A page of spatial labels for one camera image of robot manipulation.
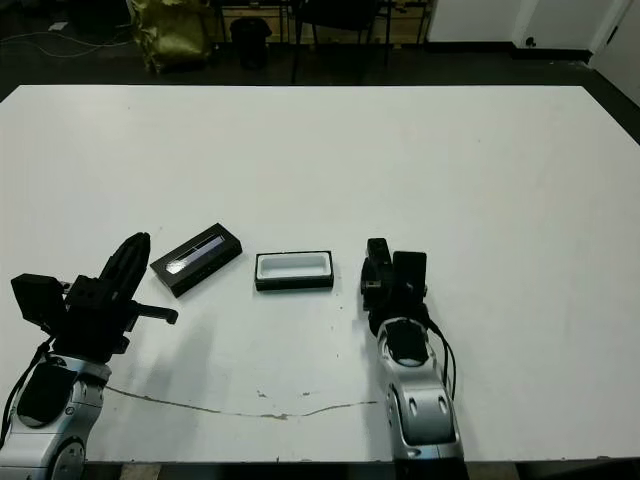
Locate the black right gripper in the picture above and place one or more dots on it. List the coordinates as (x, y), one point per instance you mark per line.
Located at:
(385, 307)

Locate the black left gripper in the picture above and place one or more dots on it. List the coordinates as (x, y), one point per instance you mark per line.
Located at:
(95, 325)

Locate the black pocket camera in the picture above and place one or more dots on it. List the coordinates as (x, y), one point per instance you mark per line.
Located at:
(378, 250)

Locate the black box lid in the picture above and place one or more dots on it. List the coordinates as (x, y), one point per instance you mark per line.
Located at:
(197, 260)

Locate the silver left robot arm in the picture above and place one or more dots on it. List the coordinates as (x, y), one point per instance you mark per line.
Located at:
(55, 440)

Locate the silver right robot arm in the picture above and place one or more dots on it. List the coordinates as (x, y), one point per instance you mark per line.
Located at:
(425, 400)

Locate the black box with white insert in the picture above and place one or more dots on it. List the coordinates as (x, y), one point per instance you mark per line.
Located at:
(295, 282)

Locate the yellow-green plastic bag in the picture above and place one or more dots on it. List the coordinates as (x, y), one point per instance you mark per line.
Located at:
(172, 37)

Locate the white paper sheet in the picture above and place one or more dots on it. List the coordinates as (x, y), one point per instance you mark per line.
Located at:
(59, 26)

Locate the black waste bin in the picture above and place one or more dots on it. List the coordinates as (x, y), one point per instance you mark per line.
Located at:
(250, 42)

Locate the black mesh office chair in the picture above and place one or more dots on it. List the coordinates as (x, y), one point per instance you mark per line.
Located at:
(345, 15)

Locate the black door stopper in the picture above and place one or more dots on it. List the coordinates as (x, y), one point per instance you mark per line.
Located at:
(531, 42)

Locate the white door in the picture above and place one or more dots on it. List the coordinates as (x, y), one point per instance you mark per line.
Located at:
(625, 30)

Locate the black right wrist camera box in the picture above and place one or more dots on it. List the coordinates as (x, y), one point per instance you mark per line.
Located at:
(410, 272)

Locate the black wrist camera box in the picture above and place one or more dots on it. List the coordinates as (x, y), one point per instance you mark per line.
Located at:
(37, 300)
(410, 272)

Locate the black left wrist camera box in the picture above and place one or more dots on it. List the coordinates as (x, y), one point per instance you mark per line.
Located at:
(37, 300)

